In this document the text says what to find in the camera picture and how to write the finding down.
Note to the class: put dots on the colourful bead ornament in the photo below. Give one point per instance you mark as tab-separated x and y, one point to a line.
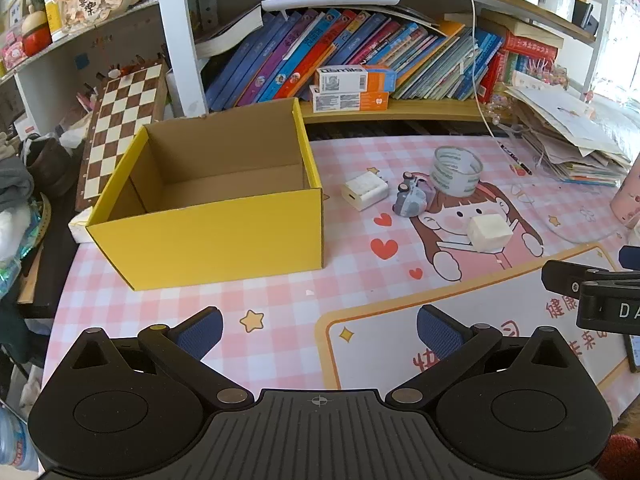
547	72

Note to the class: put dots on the yellow cardboard box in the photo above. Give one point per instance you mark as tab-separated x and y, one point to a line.
210	240

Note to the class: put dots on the orange white toothpaste box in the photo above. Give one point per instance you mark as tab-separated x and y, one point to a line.
345	101
345	78

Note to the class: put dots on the black box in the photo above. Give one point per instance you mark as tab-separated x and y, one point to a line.
585	17

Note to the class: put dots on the patterned pencil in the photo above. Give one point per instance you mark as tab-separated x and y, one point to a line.
515	158

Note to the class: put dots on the white wall shelf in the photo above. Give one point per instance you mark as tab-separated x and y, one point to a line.
75	45

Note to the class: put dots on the pearl bead tiara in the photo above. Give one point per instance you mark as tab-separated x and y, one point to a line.
500	107

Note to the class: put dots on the brown bag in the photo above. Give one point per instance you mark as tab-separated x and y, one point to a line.
47	165

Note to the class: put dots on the white foam block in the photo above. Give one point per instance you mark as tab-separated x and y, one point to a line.
490	232

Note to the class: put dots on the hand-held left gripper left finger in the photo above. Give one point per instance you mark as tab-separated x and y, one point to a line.
202	332

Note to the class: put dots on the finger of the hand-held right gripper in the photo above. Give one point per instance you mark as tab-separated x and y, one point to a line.
565	277
631	257

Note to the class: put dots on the white light bar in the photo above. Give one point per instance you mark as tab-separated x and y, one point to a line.
330	1

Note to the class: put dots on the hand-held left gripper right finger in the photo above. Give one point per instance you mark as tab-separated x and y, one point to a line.
437	330

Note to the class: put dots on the plastic water bottle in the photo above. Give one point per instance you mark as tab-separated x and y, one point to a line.
15	442

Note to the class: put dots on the wooden bookshelf with white frame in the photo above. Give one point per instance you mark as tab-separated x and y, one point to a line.
440	107

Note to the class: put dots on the pink tissue pack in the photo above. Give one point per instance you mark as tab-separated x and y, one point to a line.
12	54

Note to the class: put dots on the red fuzzy cloth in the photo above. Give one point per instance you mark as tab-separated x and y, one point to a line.
622	460

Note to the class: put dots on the white charger plug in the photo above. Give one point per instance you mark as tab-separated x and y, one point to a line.
365	191

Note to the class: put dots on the red round doll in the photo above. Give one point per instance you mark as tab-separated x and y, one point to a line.
37	40

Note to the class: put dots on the pink cup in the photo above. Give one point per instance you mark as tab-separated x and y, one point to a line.
630	195

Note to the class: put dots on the black framed device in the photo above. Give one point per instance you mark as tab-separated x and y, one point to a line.
634	352

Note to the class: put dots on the grey cloth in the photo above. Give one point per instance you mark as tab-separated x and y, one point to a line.
15	182

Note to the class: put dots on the pile of papers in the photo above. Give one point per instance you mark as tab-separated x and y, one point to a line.
565	125

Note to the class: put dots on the grey toy car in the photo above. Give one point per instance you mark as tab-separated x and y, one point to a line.
412	200

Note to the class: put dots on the row of colourful books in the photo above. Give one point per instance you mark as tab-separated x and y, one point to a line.
300	50

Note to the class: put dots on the pink printed desk mat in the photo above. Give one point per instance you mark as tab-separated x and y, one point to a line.
280	310

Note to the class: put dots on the wooden chessboard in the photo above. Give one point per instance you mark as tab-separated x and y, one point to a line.
120	110

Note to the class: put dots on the clear tape roll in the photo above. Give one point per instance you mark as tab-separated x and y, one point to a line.
450	180

